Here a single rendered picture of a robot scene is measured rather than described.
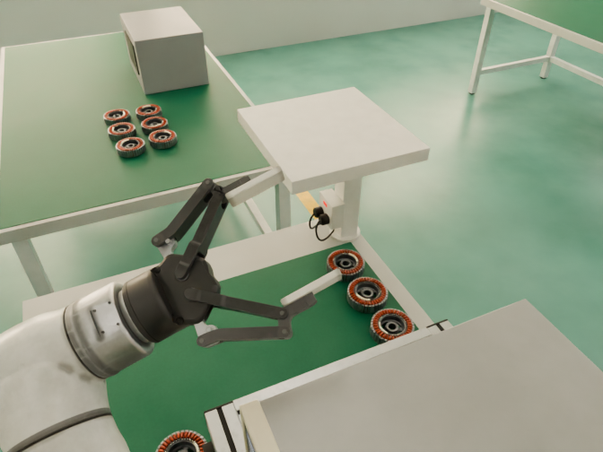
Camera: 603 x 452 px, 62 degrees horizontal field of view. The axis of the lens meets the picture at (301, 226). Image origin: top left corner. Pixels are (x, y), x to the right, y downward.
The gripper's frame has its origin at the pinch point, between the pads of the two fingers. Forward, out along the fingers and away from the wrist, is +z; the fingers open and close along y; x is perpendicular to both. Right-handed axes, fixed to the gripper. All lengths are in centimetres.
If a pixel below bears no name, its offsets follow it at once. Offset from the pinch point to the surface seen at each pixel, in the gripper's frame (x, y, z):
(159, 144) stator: 124, 98, -26
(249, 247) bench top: 97, 33, -11
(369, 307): 83, -3, 10
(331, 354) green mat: 77, -9, -5
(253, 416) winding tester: 1.7, -15.2, -14.0
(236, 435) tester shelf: 23.1, -15.6, -21.5
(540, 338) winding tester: 10.8, -23.4, 19.0
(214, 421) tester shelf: 24.0, -12.4, -23.7
